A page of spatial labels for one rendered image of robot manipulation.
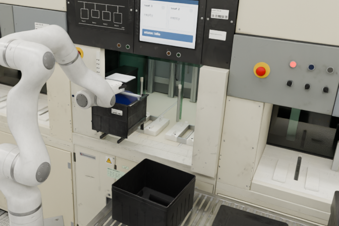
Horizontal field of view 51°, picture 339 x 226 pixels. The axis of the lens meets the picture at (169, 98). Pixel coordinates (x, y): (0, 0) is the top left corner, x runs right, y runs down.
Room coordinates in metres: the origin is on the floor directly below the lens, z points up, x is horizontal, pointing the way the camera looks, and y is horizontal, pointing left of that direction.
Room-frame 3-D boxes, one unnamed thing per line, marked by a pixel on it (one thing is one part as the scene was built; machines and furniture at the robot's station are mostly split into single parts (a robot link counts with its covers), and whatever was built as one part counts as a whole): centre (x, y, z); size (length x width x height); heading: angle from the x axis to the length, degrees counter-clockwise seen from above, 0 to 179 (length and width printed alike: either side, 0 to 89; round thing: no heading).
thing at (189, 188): (1.32, 0.04, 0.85); 0.28 x 0.28 x 0.17; 62
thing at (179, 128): (1.89, -0.12, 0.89); 0.22 x 0.21 x 0.04; 157
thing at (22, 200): (1.10, 0.55, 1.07); 0.19 x 0.12 x 0.24; 67
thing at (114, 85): (1.61, 0.30, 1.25); 0.11 x 0.10 x 0.07; 157
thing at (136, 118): (1.71, 0.26, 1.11); 0.24 x 0.20 x 0.32; 68
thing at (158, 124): (2.00, 0.13, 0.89); 0.22 x 0.21 x 0.04; 157
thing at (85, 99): (1.48, 0.35, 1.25); 0.13 x 0.09 x 0.08; 157
